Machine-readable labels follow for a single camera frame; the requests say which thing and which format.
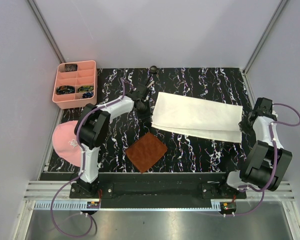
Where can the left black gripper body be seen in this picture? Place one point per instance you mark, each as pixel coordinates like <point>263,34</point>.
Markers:
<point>144,111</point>

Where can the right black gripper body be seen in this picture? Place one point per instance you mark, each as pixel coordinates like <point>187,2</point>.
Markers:
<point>245,125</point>

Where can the white cloth napkin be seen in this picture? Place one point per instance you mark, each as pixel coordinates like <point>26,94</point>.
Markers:
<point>196,117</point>

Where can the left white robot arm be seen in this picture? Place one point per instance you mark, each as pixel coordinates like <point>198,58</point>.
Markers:
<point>92,128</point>

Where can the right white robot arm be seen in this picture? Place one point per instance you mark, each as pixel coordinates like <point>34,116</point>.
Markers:
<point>267,162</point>

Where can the black spoon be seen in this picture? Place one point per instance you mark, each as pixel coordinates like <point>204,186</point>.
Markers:
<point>152,71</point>

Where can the brown folded cloth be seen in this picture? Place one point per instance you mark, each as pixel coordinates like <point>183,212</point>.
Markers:
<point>146,152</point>

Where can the pink divided organizer tray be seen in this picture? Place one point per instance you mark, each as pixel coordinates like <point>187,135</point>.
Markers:
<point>76,84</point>

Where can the pink baseball cap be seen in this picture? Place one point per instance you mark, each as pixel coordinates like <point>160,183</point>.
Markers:
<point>65,144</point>

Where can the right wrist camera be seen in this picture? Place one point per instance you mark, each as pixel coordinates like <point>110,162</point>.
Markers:
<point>263,107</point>

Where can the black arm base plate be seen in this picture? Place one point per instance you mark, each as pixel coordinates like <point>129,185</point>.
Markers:
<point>157,191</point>

